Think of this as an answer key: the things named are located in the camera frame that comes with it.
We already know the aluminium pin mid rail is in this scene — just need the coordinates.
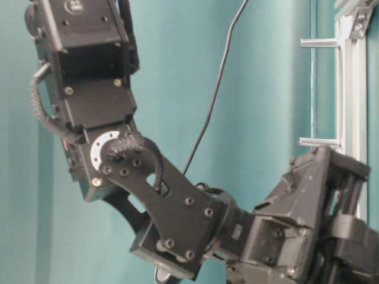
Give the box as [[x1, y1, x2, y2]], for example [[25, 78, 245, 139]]
[[298, 137, 341, 149]]

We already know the aluminium extrusion frame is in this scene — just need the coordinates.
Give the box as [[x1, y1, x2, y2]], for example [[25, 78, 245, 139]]
[[333, 0, 379, 220]]

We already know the thin black cable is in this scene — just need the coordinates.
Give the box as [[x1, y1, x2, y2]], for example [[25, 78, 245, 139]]
[[182, 0, 250, 175]]

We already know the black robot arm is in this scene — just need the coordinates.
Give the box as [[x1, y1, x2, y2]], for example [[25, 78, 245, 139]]
[[25, 1, 378, 283]]

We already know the aluminium pin near corner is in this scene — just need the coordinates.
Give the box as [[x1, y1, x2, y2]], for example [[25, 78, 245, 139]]
[[300, 38, 340, 48]]

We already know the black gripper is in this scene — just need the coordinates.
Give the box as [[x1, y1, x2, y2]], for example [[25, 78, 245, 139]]
[[227, 146, 378, 283]]

